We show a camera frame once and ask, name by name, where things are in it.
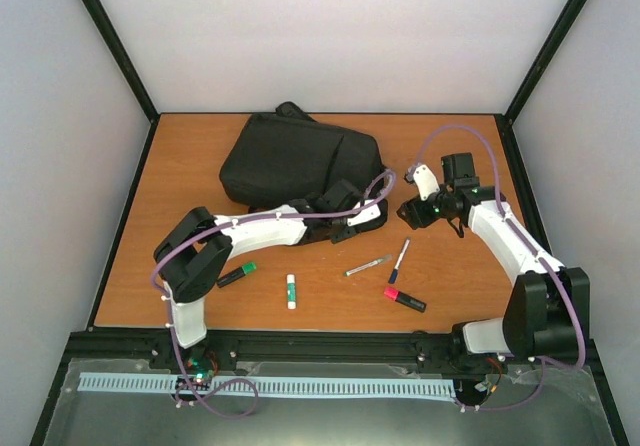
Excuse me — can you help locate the black student backpack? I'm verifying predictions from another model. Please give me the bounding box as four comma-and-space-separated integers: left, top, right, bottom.
219, 102, 385, 214

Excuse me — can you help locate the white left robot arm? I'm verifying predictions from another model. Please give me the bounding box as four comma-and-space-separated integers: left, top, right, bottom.
153, 180, 386, 369

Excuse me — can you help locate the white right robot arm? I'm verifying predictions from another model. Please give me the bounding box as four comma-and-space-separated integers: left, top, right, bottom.
397, 153, 590, 368

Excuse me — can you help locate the green tipped white marker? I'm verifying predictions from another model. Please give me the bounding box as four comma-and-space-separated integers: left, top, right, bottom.
344, 254, 393, 277

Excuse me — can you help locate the blue capped white pen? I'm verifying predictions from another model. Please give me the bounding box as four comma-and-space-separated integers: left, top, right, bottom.
388, 238, 411, 285

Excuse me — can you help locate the white green glue stick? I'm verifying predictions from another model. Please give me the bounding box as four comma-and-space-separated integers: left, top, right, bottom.
286, 274, 297, 310

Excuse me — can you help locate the pink highlighter marker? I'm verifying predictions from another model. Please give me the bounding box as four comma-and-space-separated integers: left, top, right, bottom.
384, 287, 426, 313

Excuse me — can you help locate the green highlighter marker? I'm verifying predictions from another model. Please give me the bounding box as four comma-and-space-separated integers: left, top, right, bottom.
216, 262, 257, 288

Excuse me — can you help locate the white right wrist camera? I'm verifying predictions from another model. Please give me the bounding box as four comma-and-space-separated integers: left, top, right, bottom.
406, 163, 440, 201

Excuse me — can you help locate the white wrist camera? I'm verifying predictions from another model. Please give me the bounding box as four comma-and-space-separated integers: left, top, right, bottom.
406, 163, 440, 201
347, 200, 381, 227

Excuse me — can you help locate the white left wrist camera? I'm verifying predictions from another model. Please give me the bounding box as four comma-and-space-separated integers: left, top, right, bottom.
347, 200, 381, 227

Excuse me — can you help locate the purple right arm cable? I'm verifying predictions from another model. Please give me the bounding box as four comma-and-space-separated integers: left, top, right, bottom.
409, 123, 587, 413

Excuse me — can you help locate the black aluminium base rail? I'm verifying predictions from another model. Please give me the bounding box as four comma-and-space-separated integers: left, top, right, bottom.
63, 328, 517, 378

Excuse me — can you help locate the right black frame post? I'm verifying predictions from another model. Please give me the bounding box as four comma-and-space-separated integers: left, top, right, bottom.
502, 0, 609, 122

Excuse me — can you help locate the black frame post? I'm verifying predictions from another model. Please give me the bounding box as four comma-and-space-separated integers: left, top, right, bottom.
502, 0, 609, 122
62, 0, 161, 122

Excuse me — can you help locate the light blue cable duct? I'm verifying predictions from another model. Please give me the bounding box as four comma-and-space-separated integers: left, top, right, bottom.
77, 372, 455, 402

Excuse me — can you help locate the left black frame post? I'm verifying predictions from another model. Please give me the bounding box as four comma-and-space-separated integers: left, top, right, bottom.
62, 0, 161, 122

